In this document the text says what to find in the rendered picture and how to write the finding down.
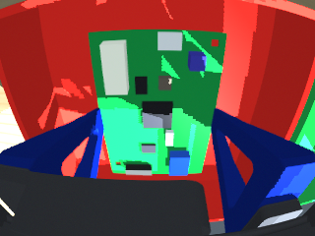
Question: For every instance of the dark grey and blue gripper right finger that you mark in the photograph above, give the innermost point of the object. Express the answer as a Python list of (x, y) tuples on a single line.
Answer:
[(281, 169)]

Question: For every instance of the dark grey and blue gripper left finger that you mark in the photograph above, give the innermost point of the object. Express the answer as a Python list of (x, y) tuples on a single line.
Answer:
[(46, 152)]

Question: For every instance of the green open-top bin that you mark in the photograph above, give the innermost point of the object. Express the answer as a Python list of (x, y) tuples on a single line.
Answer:
[(304, 135)]

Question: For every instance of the green circuit board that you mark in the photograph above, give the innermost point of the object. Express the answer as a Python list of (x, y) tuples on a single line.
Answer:
[(157, 90)]

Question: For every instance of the red bin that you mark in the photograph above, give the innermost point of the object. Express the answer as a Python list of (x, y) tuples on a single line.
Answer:
[(268, 69)]

